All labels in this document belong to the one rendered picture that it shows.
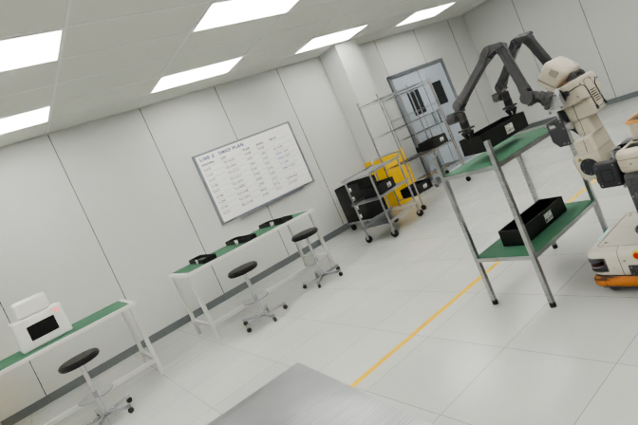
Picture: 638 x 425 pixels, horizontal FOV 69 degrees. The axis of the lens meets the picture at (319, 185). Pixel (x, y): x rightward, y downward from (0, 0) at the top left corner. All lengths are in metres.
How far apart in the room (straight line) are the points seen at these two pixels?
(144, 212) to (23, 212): 1.40
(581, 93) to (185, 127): 5.47
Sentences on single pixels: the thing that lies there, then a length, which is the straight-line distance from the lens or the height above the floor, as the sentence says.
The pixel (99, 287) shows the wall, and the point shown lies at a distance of 6.66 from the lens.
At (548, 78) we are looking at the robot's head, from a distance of 3.10.
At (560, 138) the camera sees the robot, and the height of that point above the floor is 0.93.
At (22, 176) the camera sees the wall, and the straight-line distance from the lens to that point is 6.72.
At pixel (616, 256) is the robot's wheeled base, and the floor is 0.24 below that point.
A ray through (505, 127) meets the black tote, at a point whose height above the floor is 1.08.
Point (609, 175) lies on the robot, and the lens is 3.04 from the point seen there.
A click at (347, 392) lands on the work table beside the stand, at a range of 1.42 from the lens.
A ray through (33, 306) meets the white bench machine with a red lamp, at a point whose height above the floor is 1.16.
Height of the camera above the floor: 1.44
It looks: 4 degrees down
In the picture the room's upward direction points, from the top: 24 degrees counter-clockwise
